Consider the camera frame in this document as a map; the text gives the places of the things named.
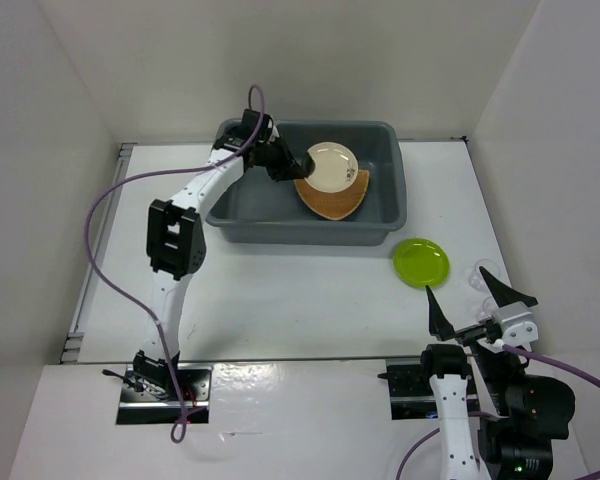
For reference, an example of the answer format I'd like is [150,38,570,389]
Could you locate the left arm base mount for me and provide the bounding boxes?
[101,366,212,425]

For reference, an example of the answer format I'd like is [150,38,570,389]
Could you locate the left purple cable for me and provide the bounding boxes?
[83,84,269,444]

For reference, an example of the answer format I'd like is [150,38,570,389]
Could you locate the purple cable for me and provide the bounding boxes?
[397,347,600,480]
[83,84,269,444]

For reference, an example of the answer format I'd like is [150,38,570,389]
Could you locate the cream ceramic plate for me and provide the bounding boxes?
[306,142,359,193]

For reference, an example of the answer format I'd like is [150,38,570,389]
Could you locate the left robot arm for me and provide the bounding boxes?
[133,109,314,400]

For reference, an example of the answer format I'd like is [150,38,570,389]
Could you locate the clear plastic cup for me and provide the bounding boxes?
[467,259,501,293]
[471,296,498,321]

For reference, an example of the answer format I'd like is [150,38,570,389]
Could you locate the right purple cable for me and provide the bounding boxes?
[397,347,600,480]

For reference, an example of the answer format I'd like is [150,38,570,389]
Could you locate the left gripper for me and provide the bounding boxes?
[255,134,307,182]

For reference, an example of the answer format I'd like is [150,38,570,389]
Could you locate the orange woven triangular basket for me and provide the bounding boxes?
[294,170,370,221]

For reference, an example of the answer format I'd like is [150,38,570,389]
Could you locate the grey plastic bin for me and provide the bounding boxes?
[206,120,407,246]

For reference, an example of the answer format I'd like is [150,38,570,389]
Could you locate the green plastic plate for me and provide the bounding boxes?
[392,238,451,289]

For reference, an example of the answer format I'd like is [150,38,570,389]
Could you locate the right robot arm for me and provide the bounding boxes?
[418,268,575,479]

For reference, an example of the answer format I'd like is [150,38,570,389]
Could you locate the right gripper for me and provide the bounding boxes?
[425,261,539,413]

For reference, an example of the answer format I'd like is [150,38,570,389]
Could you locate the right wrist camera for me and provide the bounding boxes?
[493,302,539,347]

